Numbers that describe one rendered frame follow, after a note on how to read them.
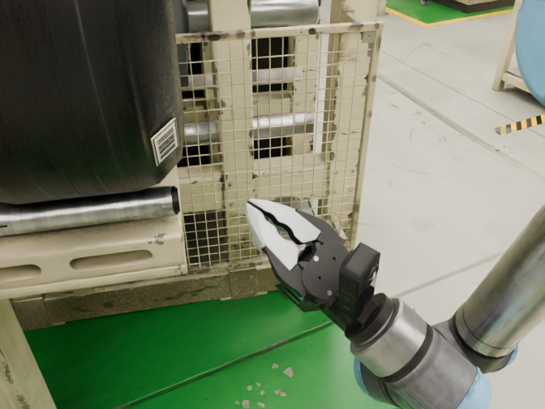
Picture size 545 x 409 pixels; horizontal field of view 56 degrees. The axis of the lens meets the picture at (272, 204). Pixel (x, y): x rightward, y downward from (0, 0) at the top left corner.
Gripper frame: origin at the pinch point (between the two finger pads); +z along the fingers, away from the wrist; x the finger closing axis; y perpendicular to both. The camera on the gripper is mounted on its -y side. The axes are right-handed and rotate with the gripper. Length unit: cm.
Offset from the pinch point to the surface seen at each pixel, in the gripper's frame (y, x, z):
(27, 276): 28.7, -22.0, 17.6
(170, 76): -4.4, 2.8, 16.6
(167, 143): 3.2, -0.4, 13.0
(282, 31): 39, 50, 20
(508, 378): 80, 45, -96
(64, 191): 11.5, -11.5, 19.0
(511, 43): 163, 251, -57
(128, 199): 19.5, -5.1, 13.9
